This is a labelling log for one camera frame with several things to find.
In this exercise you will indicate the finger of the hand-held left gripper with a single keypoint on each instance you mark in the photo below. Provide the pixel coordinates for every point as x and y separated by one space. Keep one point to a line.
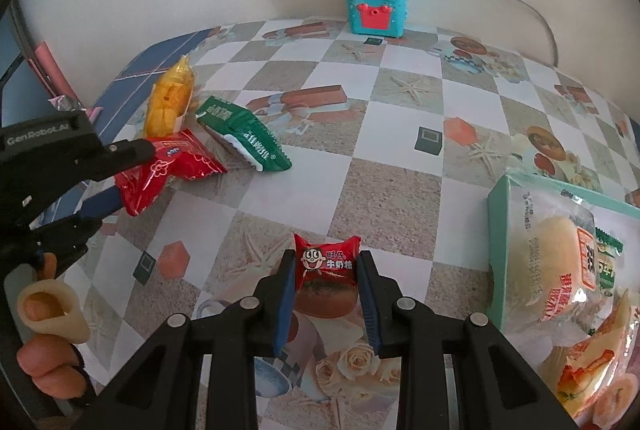
102 205
127 154

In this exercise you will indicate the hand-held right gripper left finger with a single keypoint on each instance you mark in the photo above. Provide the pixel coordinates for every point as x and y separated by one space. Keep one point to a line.
284 300

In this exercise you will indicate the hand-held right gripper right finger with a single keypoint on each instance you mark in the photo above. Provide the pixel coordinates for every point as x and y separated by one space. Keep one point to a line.
367 305

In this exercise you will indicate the red snack packet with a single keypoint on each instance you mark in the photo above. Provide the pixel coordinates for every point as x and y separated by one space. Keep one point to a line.
170 169

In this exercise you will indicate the small red candy packet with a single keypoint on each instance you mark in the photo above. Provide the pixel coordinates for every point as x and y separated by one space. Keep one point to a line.
325 262

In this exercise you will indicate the green-rimmed white tray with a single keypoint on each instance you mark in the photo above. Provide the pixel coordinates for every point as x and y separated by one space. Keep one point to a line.
500 235

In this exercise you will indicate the round bread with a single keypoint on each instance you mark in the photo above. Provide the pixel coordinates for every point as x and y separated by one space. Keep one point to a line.
555 250

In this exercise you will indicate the orange bread packet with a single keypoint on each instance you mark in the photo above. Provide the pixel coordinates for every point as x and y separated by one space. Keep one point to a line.
590 360

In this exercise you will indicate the person's left hand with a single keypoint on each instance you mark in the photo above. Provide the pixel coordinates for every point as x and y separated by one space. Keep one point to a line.
55 320

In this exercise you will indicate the pink packet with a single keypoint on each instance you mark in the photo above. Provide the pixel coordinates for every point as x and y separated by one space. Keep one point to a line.
93 113

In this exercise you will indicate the yellow chips packet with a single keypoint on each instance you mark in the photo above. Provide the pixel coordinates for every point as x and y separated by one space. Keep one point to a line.
167 99

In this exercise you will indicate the pink pole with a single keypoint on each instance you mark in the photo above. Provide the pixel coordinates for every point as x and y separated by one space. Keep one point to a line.
50 69

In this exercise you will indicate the dark green snack packet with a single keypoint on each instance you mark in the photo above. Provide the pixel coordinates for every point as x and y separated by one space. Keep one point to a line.
250 137

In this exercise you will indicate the checked tablecloth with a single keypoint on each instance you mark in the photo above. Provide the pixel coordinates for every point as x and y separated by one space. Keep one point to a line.
400 169

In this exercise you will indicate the small green-edged snack packet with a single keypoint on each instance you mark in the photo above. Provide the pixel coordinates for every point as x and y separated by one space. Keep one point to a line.
607 265

